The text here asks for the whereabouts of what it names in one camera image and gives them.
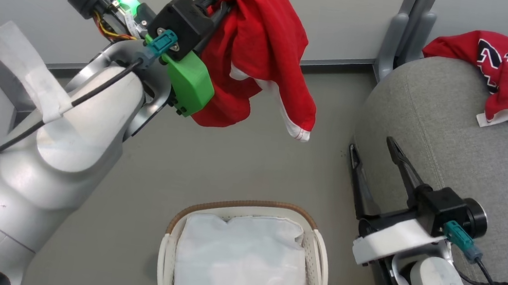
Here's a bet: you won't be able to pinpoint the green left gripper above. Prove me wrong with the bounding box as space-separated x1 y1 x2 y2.
159 0 235 122

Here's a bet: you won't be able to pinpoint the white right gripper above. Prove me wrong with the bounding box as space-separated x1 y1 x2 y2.
334 131 459 277

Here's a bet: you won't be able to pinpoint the white tape strip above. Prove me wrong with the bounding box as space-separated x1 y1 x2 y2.
0 19 84 128

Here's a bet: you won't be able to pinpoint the red jersey white stripes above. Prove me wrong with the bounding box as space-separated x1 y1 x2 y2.
413 23 508 131

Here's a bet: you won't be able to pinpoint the teal cable connector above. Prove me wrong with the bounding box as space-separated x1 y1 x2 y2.
138 26 180 73
439 219 487 264

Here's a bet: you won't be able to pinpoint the grey fabric sofa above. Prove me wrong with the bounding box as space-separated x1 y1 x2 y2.
332 47 508 285

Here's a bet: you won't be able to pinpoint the grey partition post with foot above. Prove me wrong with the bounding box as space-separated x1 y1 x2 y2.
372 0 423 86
400 0 440 72

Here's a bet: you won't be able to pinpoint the red shorts white hem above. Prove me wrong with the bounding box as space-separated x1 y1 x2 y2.
189 0 332 144

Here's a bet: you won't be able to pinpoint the teal right cable connector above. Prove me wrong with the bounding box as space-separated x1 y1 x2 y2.
439 219 487 264

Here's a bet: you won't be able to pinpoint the white laundry basket brown rim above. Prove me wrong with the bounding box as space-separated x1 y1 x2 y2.
154 187 339 285

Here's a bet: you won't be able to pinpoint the teal left cable connector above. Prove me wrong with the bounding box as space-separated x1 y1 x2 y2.
138 26 180 73

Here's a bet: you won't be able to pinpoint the grey metal partition foot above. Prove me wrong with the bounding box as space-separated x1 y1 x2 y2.
0 53 29 113

